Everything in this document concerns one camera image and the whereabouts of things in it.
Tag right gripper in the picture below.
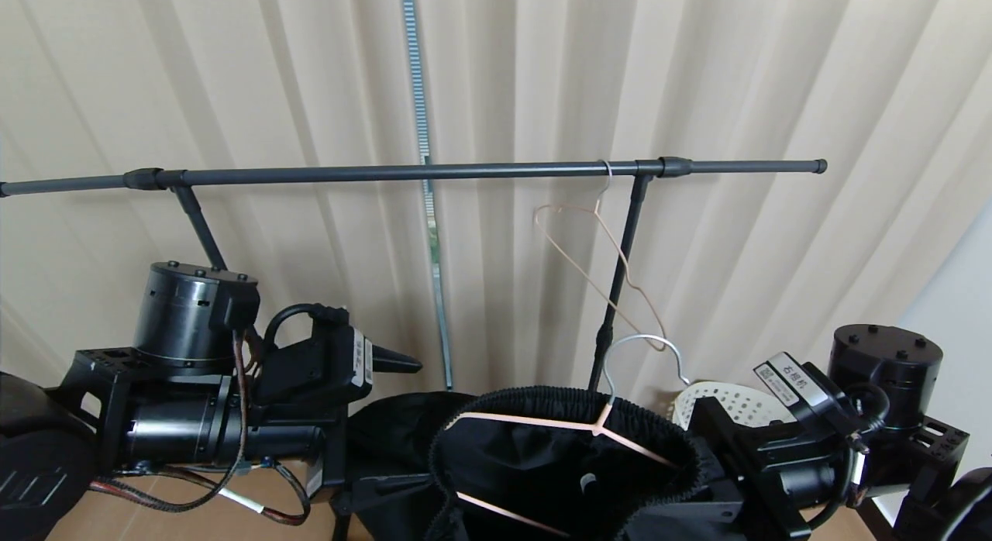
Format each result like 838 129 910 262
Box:
618 397 855 541

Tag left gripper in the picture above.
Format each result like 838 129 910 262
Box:
119 340 436 526

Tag pink clothes hanger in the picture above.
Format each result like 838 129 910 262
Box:
532 160 668 353
445 333 691 539

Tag black shorts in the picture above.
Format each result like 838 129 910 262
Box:
344 384 726 541

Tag white laundry basket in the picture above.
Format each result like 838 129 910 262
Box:
670 380 801 431

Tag black clothes rack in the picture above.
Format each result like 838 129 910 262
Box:
0 157 828 541

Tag beige curtain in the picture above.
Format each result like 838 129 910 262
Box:
0 0 992 418

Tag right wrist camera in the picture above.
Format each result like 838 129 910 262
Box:
752 351 870 450

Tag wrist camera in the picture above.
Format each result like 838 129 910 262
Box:
251 322 374 408
752 351 870 450

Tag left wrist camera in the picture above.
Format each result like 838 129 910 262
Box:
251 322 374 408

